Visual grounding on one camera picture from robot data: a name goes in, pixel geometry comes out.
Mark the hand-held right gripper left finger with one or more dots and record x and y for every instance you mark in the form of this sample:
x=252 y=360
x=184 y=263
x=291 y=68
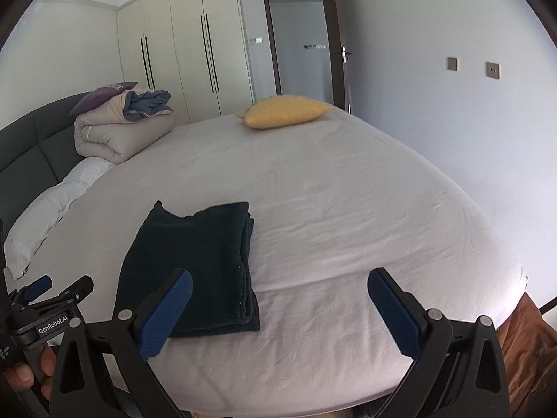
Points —
x=167 y=313

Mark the row of small wall switches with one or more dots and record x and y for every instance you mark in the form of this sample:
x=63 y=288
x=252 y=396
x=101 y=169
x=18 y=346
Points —
x=315 y=46

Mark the dark brown door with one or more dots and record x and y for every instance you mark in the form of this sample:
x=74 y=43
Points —
x=337 y=30

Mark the dark green towel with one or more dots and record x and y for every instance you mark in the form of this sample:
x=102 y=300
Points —
x=196 y=261

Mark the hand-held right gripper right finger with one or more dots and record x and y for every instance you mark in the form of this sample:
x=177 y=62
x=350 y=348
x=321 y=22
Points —
x=394 y=309

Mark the white pillow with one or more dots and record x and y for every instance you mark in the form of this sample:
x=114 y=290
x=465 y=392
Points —
x=43 y=217

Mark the grey padded headboard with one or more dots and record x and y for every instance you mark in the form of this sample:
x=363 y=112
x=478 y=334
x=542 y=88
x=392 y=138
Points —
x=26 y=156

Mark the yellow pillow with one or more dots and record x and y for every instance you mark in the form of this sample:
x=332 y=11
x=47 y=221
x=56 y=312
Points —
x=283 y=111

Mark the white light switch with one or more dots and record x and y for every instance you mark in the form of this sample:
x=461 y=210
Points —
x=256 y=40

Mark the person's orange trouser leg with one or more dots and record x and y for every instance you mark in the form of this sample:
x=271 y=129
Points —
x=531 y=348

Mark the bed with white sheet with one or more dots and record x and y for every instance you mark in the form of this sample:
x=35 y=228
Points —
x=348 y=226

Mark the bronze wall socket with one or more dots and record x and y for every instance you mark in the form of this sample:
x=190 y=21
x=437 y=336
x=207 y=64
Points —
x=493 y=70
x=452 y=64

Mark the dark brown door frame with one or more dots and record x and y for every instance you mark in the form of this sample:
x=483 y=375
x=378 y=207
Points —
x=270 y=43

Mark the person's left hand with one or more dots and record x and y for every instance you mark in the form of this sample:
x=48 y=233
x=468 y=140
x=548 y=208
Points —
x=19 y=376

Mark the purple pillow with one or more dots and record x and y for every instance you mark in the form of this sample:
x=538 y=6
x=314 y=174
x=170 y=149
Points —
x=102 y=96

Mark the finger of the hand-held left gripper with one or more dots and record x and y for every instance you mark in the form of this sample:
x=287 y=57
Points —
x=78 y=289
x=39 y=286

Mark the folded beige and blue duvet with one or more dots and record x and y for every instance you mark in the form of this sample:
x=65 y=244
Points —
x=113 y=135

